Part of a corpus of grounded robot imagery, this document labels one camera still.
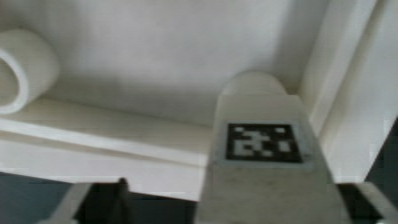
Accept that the white U-shaped obstacle fence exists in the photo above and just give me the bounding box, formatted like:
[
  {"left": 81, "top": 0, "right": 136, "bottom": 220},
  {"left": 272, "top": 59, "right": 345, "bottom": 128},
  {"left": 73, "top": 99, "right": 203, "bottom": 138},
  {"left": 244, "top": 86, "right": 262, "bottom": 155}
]
[{"left": 320, "top": 0, "right": 398, "bottom": 182}]

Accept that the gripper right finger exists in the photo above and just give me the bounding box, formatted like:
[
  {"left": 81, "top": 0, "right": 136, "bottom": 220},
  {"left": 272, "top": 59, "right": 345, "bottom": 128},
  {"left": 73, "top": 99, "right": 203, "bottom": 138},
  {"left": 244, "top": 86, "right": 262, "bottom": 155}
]
[{"left": 338, "top": 182, "right": 398, "bottom": 224}]

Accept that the white square tabletop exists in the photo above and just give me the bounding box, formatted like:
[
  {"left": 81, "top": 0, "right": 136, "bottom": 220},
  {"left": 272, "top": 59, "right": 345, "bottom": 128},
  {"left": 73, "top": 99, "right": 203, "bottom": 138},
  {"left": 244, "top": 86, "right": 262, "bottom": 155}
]
[{"left": 0, "top": 0, "right": 381, "bottom": 203}]

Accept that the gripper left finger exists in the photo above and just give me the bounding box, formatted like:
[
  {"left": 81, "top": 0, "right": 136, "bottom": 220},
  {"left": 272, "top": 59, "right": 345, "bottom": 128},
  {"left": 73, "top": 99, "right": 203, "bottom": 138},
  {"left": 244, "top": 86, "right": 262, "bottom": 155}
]
[{"left": 38, "top": 178, "right": 132, "bottom": 224}]

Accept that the white table leg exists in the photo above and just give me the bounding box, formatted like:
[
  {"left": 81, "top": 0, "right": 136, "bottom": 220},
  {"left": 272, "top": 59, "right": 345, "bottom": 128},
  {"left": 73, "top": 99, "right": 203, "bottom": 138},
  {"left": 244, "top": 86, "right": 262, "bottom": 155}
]
[{"left": 194, "top": 71, "right": 352, "bottom": 224}]

